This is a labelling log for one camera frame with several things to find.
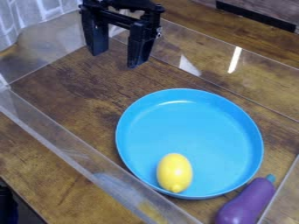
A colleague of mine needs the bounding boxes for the clear acrylic enclosure wall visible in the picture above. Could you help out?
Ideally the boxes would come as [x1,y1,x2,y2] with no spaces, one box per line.
[0,3,299,224]

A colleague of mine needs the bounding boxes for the blue round plate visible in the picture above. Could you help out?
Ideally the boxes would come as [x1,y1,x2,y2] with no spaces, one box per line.
[116,88,265,200]

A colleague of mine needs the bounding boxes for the black bar in background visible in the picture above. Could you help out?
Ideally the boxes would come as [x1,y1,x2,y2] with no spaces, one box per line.
[216,0,297,33]

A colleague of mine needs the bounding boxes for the white patterned curtain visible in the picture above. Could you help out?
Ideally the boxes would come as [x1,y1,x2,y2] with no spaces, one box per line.
[0,0,83,52]

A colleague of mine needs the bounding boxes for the purple toy eggplant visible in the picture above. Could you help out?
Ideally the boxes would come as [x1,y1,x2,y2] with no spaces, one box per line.
[215,174,277,224]

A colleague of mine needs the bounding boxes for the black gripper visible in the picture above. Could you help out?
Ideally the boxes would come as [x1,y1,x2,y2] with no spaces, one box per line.
[79,0,164,68]

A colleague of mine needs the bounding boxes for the yellow toy lemon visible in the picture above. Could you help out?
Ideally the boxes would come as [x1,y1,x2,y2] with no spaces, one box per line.
[156,153,192,193]

